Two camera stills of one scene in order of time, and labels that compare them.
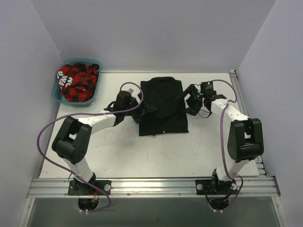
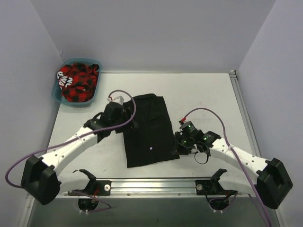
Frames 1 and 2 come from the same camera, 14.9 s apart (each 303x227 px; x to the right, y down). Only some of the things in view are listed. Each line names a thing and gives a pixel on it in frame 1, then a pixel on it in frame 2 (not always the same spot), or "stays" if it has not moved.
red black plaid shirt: x=78 y=81 stays
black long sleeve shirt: x=171 y=116 → x=148 y=138
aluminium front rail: x=155 y=187 stays
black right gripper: x=189 y=95 → x=179 y=144
